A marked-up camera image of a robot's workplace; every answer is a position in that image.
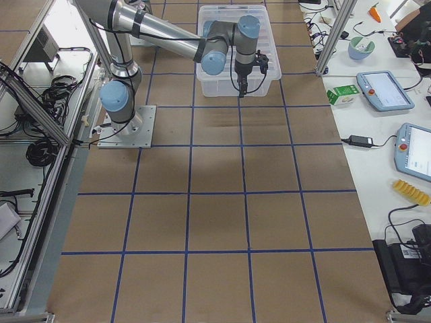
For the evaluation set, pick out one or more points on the aluminium frame post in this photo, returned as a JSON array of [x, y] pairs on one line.
[[334, 35]]

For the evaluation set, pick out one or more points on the orange carrot toy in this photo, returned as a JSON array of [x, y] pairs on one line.
[[374, 13]]

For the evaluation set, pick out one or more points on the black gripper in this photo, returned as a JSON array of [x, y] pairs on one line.
[[242, 71]]

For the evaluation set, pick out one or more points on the clear plastic storage box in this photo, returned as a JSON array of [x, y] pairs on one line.
[[235, 87]]

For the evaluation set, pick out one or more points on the black power adapter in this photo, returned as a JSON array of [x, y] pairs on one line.
[[360, 141]]

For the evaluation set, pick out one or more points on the yellow ridged toy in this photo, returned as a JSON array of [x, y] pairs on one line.
[[411, 192]]

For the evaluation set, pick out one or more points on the teach pendant tablet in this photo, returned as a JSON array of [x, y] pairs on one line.
[[412, 151], [383, 91]]

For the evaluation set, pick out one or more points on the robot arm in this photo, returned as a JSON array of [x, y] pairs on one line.
[[209, 50]]

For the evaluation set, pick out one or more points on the green white carton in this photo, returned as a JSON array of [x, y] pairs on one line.
[[342, 95]]

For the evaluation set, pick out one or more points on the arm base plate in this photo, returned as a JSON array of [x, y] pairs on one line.
[[137, 134]]

